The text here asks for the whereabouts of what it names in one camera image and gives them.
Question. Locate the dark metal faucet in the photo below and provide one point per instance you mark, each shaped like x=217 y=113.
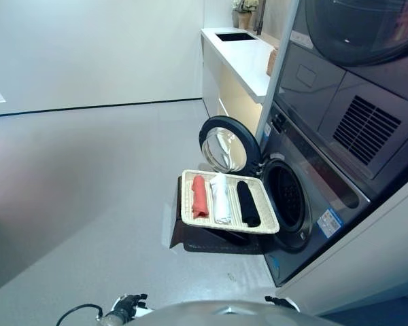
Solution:
x=260 y=17

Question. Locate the potted plant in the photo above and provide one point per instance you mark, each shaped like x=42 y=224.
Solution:
x=244 y=18

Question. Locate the brown box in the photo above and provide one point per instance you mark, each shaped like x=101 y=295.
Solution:
x=272 y=62

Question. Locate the white counter cabinet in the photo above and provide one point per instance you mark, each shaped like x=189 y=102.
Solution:
x=238 y=61

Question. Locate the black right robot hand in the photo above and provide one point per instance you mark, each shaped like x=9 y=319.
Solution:
x=276 y=301

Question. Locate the blue white label sticker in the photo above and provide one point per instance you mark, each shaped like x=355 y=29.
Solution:
x=267 y=130

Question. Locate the dark brown stand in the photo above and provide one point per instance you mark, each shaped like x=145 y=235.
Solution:
x=197 y=237

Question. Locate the dark grey dryer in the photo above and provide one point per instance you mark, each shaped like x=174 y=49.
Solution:
x=326 y=102

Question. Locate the round glass washer door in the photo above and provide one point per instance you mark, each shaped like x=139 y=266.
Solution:
x=224 y=146

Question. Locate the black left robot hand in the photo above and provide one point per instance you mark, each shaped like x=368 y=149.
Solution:
x=129 y=302

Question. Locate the white vertical panel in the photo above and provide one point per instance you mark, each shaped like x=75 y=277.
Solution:
x=275 y=68

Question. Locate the black cloth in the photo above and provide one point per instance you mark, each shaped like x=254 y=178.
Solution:
x=248 y=207

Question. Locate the red cloth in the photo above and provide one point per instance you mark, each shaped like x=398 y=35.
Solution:
x=199 y=197

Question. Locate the colourful energy label sticker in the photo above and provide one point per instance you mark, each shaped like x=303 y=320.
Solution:
x=330 y=222

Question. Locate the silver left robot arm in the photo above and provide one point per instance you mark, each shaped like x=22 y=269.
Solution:
x=115 y=319

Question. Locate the white side cabinet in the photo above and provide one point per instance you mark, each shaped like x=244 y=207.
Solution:
x=360 y=254

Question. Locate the white cloth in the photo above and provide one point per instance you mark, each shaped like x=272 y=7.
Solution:
x=221 y=200

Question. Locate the black sink basin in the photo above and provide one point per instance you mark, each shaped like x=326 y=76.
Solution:
x=236 y=36

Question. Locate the dark grey washing machine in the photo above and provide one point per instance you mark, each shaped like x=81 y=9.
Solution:
x=313 y=176

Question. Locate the cream wicker basket tray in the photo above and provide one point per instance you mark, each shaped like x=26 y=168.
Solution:
x=234 y=210

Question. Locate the silver robot torso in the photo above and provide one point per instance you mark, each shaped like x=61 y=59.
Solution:
x=224 y=316

